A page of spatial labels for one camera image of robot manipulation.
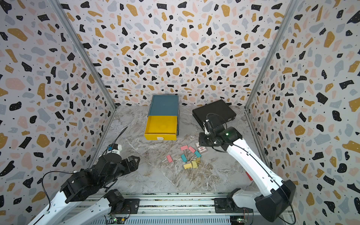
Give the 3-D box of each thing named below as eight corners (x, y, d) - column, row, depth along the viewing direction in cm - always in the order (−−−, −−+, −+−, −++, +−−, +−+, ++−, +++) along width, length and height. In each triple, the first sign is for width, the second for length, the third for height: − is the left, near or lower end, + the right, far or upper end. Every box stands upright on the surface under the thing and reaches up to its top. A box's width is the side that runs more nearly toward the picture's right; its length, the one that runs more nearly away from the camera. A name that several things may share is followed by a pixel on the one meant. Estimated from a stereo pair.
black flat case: (205, 132, 108) (205, 126, 102) (192, 114, 119) (192, 108, 114) (234, 118, 117) (237, 112, 111) (220, 103, 128) (221, 97, 123)
